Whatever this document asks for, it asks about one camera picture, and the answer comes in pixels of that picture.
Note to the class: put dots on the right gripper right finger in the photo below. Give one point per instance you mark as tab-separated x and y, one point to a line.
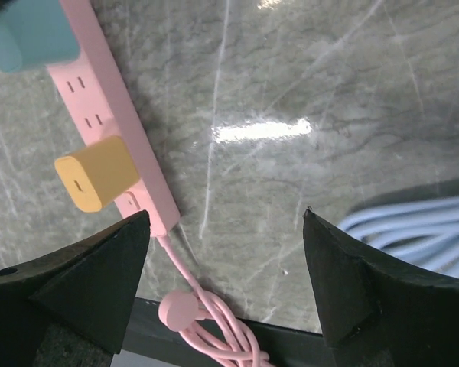
376	310

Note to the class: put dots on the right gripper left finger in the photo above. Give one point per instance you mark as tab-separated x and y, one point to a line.
72	307

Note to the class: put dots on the light blue power strip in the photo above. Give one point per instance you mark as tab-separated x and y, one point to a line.
423	233

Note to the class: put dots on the yellow charger plug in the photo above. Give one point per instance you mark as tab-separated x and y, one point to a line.
97	174

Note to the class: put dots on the pink power strip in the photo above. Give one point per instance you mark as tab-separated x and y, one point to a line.
99	103

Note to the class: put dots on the teal charger plug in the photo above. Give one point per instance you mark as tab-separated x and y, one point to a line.
35	34

